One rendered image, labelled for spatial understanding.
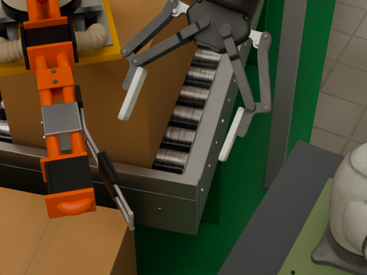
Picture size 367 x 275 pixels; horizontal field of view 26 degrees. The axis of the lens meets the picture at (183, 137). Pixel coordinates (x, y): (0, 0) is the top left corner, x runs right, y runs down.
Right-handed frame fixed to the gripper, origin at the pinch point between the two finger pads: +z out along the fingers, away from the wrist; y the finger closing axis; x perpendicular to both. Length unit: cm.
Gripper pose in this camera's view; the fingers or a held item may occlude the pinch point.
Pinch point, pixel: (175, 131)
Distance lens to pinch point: 99.3
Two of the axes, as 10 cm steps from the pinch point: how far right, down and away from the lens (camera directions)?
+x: -1.7, -0.2, -9.9
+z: -3.7, 9.3, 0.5
